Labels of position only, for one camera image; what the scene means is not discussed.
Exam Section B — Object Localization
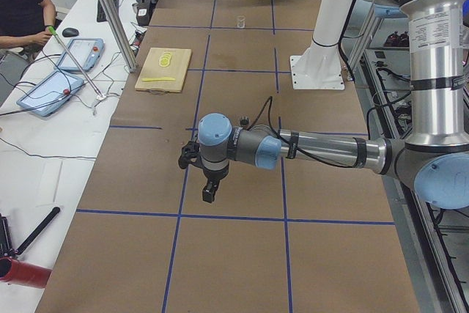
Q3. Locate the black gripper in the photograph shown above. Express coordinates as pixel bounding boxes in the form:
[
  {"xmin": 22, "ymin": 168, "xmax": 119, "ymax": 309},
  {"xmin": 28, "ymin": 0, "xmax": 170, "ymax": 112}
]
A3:
[{"xmin": 202, "ymin": 166, "xmax": 229, "ymax": 202}]

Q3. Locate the clear glass measuring cup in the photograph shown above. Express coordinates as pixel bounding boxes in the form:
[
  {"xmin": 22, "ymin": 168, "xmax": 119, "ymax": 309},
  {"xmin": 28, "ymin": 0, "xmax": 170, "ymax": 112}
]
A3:
[{"xmin": 237, "ymin": 15, "xmax": 245, "ymax": 29}]

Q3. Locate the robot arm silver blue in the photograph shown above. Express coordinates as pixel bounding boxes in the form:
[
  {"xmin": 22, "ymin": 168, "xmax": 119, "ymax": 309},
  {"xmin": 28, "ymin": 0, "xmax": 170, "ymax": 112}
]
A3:
[{"xmin": 195, "ymin": 0, "xmax": 468, "ymax": 209}]

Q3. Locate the yellow plastic knife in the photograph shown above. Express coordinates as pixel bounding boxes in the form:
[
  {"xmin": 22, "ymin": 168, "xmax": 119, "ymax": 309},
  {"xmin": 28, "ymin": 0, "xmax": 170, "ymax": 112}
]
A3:
[{"xmin": 141, "ymin": 76, "xmax": 176, "ymax": 82}]

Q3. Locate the bamboo cutting board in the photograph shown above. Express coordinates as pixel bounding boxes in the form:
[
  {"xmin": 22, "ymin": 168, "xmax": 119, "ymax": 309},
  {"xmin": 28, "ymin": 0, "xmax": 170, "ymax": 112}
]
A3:
[{"xmin": 135, "ymin": 48, "xmax": 192, "ymax": 93}]

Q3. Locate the blue teach pendant far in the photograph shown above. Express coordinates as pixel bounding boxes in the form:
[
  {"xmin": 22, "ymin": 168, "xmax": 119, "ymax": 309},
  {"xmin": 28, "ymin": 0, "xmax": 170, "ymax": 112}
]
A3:
[{"xmin": 57, "ymin": 38, "xmax": 104, "ymax": 73}]

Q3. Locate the blue teach pendant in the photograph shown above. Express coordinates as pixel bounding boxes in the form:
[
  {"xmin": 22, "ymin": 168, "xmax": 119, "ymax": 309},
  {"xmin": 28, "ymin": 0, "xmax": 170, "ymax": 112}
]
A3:
[
  {"xmin": 57, "ymin": 38, "xmax": 104, "ymax": 73},
  {"xmin": 16, "ymin": 70, "xmax": 84, "ymax": 117}
]

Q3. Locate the blue teach pendant near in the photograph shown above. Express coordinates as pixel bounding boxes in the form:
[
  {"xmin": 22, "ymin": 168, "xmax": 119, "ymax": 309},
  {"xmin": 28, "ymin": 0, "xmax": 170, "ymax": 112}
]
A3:
[{"xmin": 16, "ymin": 70, "xmax": 84, "ymax": 117}]

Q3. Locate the black keyboard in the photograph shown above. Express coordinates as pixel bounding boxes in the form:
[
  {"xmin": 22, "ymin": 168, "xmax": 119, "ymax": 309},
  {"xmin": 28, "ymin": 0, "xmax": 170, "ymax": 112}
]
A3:
[{"xmin": 96, "ymin": 0, "xmax": 120, "ymax": 23}]

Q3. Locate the black computer mouse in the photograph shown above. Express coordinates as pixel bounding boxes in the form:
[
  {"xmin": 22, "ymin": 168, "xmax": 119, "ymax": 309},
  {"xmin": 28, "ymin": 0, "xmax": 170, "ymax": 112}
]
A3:
[{"xmin": 62, "ymin": 27, "xmax": 79, "ymax": 37}]

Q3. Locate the red cylinder bottle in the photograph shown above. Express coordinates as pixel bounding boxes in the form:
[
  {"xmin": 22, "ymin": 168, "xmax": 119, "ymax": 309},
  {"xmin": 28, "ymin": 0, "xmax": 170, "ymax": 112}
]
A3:
[{"xmin": 1, "ymin": 257, "xmax": 51, "ymax": 289}]

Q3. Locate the seated person black shirt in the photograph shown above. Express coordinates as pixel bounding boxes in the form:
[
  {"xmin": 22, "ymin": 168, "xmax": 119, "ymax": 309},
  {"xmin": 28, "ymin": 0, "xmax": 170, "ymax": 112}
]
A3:
[{"xmin": 1, "ymin": 0, "xmax": 56, "ymax": 59}]

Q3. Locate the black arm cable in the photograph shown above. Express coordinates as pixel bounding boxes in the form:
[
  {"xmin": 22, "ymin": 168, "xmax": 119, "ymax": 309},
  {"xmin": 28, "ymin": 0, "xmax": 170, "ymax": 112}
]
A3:
[{"xmin": 252, "ymin": 95, "xmax": 279, "ymax": 134}]

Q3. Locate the silver reacher stick green handle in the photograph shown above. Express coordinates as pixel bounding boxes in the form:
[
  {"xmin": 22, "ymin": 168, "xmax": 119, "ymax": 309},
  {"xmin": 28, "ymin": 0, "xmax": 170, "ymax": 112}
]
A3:
[{"xmin": 48, "ymin": 26, "xmax": 106, "ymax": 101}]

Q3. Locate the black handle tool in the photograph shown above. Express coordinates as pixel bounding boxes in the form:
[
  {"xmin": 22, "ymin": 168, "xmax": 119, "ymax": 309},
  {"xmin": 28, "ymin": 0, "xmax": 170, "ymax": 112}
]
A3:
[{"xmin": 15, "ymin": 206, "xmax": 61, "ymax": 256}]

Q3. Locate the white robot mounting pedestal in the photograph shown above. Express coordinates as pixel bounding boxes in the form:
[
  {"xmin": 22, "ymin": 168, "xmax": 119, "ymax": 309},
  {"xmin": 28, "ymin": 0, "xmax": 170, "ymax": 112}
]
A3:
[{"xmin": 290, "ymin": 0, "xmax": 353, "ymax": 90}]

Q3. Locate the aluminium frame post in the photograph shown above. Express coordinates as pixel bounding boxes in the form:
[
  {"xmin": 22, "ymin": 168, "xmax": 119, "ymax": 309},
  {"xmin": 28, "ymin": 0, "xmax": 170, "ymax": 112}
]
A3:
[{"xmin": 99, "ymin": 0, "xmax": 136, "ymax": 73}]

